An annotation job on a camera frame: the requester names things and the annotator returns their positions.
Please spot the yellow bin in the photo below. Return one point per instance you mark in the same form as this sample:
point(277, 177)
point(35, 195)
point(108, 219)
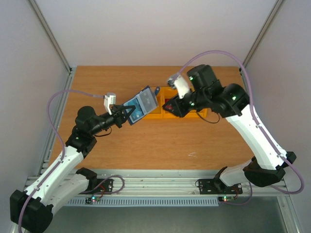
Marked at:
point(168, 93)
point(194, 114)
point(157, 113)

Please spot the right aluminium frame post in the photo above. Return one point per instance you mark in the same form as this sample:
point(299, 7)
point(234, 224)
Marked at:
point(264, 30)

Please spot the left yellow bin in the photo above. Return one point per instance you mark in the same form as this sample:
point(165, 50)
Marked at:
point(157, 113)

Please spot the circuit board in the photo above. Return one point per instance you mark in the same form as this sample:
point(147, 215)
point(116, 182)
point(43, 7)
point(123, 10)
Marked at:
point(92, 200)
point(226, 199)

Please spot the aluminium rail base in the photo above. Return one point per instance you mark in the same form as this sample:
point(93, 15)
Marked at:
point(173, 183)

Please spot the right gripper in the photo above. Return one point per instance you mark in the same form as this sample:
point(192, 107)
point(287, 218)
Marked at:
point(181, 105)

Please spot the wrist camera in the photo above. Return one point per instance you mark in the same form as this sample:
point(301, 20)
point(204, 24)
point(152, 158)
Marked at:
point(177, 82)
point(109, 100)

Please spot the grey slotted cable duct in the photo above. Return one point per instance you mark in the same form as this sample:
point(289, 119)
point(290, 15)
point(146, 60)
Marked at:
point(147, 202)

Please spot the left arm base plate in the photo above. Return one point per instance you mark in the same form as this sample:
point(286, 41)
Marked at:
point(98, 186)

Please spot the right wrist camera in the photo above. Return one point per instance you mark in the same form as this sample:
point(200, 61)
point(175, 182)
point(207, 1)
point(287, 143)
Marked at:
point(177, 82)

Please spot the left aluminium frame post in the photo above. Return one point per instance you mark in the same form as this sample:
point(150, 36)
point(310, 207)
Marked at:
point(46, 28)

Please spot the right yellow bin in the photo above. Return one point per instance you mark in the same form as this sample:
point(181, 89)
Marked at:
point(194, 114)

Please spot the left circuit board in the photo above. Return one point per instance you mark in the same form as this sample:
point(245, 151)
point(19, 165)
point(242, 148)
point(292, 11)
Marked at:
point(92, 200)

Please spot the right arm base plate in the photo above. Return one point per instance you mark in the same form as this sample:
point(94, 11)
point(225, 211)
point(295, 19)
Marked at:
point(207, 187)

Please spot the blue card holder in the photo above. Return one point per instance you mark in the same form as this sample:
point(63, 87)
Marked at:
point(144, 101)

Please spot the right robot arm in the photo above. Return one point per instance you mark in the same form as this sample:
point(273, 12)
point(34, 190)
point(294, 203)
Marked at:
point(267, 167)

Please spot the red credit card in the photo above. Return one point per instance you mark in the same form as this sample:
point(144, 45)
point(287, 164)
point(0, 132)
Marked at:
point(169, 105)

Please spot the middle yellow bin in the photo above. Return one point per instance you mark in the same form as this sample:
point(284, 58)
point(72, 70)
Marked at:
point(168, 93)

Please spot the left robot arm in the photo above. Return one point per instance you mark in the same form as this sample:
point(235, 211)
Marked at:
point(34, 208)

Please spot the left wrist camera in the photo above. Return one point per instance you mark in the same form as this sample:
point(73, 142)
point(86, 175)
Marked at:
point(109, 100)

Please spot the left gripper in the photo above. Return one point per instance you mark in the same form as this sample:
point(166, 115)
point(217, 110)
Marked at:
point(117, 111)

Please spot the right circuit board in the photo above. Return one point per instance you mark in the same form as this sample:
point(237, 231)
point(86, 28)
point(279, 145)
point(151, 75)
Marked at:
point(226, 199)

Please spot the aluminium frame post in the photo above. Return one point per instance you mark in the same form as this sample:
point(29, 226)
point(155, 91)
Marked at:
point(264, 30)
point(46, 28)

